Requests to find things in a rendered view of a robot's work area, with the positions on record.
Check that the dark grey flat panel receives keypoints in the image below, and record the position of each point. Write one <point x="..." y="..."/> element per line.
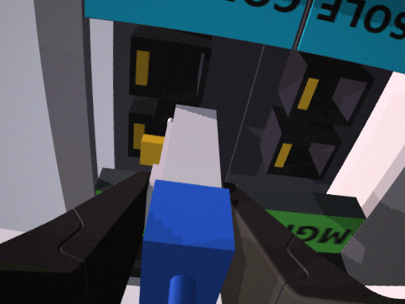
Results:
<point x="293" y="82"/>

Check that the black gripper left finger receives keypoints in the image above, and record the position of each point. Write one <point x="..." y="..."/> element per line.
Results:
<point x="83" y="256"/>

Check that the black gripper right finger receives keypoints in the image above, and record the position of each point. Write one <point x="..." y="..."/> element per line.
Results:
<point x="273" y="266"/>

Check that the blue cable plug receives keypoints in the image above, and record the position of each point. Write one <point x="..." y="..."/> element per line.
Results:
<point x="188" y="243"/>

